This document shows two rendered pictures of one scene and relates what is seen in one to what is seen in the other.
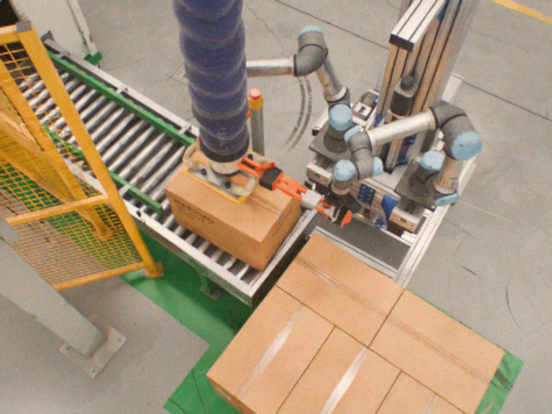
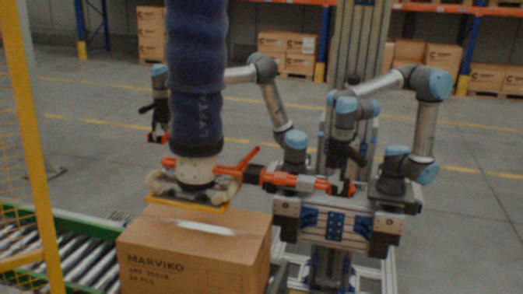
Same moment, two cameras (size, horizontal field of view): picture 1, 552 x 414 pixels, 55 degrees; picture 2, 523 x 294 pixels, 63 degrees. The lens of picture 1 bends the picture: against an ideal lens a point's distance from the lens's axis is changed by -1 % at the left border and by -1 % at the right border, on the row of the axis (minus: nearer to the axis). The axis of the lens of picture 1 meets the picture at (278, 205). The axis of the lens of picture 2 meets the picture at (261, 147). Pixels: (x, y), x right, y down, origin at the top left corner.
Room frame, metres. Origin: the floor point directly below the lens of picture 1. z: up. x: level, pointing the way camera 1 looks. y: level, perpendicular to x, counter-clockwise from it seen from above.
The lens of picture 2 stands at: (-0.18, 0.53, 2.02)
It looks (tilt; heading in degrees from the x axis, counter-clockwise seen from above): 23 degrees down; 341
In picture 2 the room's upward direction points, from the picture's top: 3 degrees clockwise
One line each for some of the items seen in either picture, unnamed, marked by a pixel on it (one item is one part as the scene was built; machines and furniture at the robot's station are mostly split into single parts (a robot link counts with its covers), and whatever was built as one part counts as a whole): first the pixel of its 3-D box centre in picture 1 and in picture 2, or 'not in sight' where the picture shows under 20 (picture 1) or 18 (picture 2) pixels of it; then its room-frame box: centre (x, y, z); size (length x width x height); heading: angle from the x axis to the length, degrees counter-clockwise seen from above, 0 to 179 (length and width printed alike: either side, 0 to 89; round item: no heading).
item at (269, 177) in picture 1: (271, 177); (254, 173); (1.29, 0.03, 1.26); 0.10 x 0.08 x 0.06; 148
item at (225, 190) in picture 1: (216, 179); (187, 197); (1.34, 0.30, 1.15); 0.34 x 0.10 x 0.05; 58
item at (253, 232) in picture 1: (235, 204); (199, 262); (1.43, 0.24, 0.75); 0.60 x 0.40 x 0.40; 58
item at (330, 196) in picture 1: (337, 194); (338, 152); (1.12, -0.25, 1.40); 0.09 x 0.08 x 0.12; 57
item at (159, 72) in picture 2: not in sight; (160, 76); (1.79, 0.34, 1.55); 0.09 x 0.08 x 0.11; 89
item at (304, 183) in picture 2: (311, 200); (306, 183); (1.18, -0.15, 1.25); 0.07 x 0.07 x 0.04; 58
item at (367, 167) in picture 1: (365, 165); (361, 108); (1.16, -0.35, 1.55); 0.11 x 0.11 x 0.08; 16
